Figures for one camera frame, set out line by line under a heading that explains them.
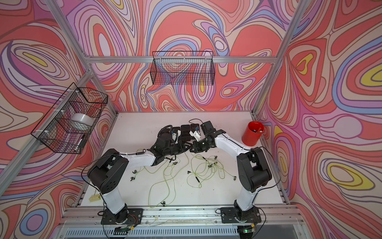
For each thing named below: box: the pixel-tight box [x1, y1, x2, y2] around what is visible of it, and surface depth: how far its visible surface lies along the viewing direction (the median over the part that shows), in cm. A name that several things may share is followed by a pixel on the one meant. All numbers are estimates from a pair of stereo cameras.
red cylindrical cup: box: [241, 120, 265, 147], surface depth 96 cm
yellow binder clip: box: [88, 193, 101, 203], surface depth 80 cm
